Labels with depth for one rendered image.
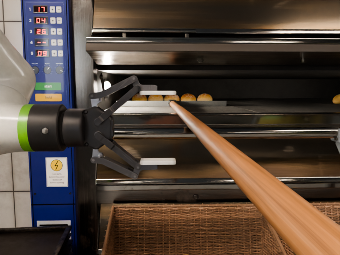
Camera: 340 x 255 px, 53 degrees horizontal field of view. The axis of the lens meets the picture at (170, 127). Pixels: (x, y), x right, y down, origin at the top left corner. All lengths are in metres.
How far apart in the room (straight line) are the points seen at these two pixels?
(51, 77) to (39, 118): 0.58
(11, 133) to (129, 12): 0.70
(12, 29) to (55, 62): 0.19
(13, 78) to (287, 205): 0.62
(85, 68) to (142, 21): 0.26
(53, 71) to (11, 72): 0.49
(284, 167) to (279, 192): 1.06
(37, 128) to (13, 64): 0.16
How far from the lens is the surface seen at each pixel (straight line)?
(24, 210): 1.38
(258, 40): 1.12
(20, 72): 0.77
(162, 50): 1.07
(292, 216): 0.23
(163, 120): 1.22
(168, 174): 1.23
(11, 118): 0.68
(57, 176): 1.27
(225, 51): 1.09
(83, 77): 1.24
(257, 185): 0.29
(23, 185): 1.35
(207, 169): 1.25
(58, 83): 1.23
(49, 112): 0.66
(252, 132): 0.88
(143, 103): 1.68
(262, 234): 1.32
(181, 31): 1.13
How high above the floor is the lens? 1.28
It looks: 7 degrees down
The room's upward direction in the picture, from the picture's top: straight up
